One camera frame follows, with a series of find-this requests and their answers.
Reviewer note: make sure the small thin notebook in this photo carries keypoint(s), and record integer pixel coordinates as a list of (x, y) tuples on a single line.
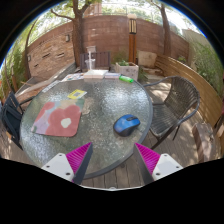
[(112, 75)]

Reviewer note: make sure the forked tree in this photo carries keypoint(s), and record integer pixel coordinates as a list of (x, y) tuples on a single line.
[(78, 40)]

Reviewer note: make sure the wall lamp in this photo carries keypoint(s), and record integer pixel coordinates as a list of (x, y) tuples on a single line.
[(29, 58), (67, 38)]

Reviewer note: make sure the floral pink mouse pad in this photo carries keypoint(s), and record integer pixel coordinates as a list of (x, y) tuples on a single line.
[(60, 120)]

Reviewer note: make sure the clear plastic cup with straw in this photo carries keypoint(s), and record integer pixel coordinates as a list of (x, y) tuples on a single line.
[(90, 63)]

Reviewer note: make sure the stone planter with plant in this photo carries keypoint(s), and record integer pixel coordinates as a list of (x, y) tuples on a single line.
[(128, 70)]

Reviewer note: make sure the black slatted chair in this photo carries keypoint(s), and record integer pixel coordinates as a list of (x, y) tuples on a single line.
[(11, 120)]

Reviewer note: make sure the blue and black computer mouse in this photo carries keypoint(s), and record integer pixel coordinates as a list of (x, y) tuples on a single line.
[(126, 124)]

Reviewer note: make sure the brown wicker chair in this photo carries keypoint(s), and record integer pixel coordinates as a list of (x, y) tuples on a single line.
[(170, 110)]

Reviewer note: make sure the yellow card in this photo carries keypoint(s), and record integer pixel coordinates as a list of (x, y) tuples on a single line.
[(77, 94)]

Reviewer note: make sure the open white book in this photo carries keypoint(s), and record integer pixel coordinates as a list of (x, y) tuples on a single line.
[(95, 74)]

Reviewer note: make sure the brick raised bed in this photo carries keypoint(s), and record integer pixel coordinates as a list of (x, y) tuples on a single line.
[(36, 83)]

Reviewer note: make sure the white wall box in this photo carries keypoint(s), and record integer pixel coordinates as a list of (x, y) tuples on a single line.
[(91, 49)]

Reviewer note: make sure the green bottle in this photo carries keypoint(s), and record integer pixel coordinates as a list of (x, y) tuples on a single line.
[(126, 79)]

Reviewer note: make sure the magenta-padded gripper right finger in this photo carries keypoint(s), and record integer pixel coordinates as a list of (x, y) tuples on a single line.
[(150, 159)]

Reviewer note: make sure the wooden garden lamp post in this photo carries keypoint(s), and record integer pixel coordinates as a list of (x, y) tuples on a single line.
[(132, 40)]

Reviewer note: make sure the slim leaning tree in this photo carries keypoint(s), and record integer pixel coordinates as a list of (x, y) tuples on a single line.
[(166, 33)]

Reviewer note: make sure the pale stone block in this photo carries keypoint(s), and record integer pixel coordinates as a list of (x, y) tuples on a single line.
[(146, 59)]

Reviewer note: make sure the wooden slat fence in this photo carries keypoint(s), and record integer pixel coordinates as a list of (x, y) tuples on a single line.
[(193, 83)]

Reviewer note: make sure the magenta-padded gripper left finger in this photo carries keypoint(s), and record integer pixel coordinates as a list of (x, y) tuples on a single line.
[(76, 159)]

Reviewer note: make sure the dark wooden chair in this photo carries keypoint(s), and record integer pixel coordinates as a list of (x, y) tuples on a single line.
[(102, 60)]

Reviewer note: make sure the colourful printed brochure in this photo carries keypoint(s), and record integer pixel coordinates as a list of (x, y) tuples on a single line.
[(72, 77)]

